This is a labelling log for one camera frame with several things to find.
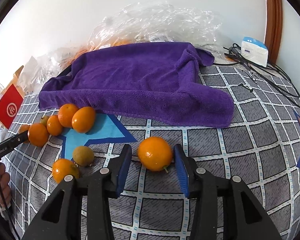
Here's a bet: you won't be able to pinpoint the large orange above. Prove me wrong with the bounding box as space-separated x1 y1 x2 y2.
28 123 50 147
18 124 30 143

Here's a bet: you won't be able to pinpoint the small brownish kiwi fruit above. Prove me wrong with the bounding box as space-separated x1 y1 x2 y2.
40 115 49 126

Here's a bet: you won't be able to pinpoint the green-brown fruit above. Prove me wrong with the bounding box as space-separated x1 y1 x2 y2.
72 146 94 167

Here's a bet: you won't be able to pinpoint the person's left hand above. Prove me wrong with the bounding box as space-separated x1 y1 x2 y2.
0 163 12 207

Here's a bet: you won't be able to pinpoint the red paper bag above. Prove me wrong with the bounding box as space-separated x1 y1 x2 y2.
0 84 23 129

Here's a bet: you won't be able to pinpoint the grey checkered tablecloth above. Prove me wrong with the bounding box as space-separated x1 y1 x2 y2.
2 66 300 239

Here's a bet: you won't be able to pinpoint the purple towel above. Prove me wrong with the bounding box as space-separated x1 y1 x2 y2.
38 42 234 128

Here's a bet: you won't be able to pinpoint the white blue charger box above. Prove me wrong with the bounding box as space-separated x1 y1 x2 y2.
241 37 268 67

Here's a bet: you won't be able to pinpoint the clear plastic bag of fruit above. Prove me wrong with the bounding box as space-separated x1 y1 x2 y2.
17 2 222 94

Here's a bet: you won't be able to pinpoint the black cables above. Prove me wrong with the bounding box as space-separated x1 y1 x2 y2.
212 43 300 117

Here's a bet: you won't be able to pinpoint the brown wooden door frame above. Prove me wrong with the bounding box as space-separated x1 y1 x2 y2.
264 0 283 63

